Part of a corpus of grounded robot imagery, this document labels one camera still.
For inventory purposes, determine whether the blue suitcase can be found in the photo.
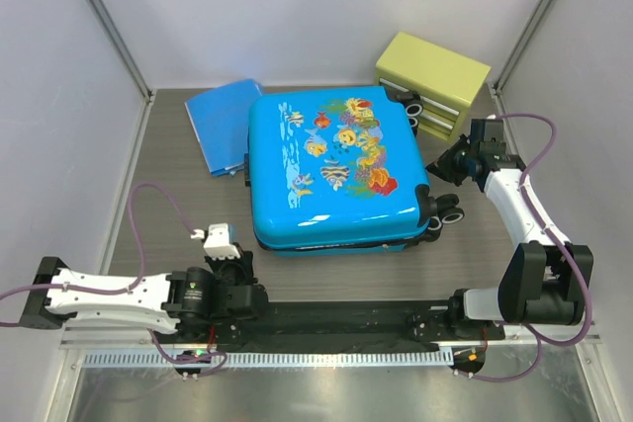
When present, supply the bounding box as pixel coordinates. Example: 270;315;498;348
246;86;465;255

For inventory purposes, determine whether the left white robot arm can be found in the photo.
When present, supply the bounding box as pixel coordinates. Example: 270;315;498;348
18;223;269;343

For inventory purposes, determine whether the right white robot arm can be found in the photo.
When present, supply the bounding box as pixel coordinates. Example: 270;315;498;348
427;116;593;346

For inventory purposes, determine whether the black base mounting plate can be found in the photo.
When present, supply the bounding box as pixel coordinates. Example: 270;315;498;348
147;300;505;349

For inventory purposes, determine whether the olive green drawer box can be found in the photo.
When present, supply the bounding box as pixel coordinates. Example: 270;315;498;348
375;32;492;141

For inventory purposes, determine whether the blue file folder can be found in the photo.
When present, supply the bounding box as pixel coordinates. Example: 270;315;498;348
185;79;264;177

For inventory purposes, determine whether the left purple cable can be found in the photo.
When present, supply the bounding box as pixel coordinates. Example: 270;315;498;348
0;182;229;403

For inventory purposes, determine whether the white slotted cable duct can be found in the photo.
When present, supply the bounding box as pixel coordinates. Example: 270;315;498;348
82;347;454;370

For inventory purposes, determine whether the right aluminium frame post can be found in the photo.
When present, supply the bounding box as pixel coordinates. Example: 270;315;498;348
490;0;557;96

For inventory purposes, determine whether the aluminium frame post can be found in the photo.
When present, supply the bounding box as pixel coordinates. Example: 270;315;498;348
54;0;156;105
490;0;557;96

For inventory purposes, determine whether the left aluminium frame post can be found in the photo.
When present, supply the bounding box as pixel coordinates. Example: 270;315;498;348
54;0;156;105

